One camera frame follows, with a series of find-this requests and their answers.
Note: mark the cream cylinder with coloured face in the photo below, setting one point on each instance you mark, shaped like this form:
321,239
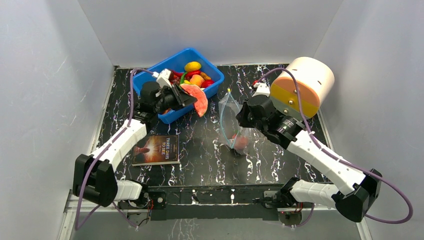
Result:
315,80

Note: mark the red toy tomato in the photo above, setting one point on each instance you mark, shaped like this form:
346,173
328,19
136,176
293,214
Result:
207,83

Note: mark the red toy chili pepper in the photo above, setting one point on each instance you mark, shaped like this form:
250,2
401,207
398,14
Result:
185,74

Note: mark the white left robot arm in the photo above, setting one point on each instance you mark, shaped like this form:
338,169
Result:
94,174

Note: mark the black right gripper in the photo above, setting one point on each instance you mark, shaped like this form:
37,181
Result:
247,113

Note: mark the orange toy peach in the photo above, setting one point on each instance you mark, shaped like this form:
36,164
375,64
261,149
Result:
197,80

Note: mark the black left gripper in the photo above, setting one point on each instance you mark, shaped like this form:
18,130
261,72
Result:
184,99

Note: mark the yellow toy lemon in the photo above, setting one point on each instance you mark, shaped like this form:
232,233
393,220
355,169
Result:
192,66

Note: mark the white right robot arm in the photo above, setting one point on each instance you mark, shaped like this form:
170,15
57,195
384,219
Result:
352,192

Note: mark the toy watermelon slice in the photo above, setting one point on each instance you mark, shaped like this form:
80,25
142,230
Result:
201,104

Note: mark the clear zip top bag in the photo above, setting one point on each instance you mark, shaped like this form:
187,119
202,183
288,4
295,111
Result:
228,109

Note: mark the three days to see book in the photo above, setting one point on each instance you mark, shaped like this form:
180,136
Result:
156,150

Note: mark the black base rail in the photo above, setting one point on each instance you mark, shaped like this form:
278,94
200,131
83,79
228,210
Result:
249,201

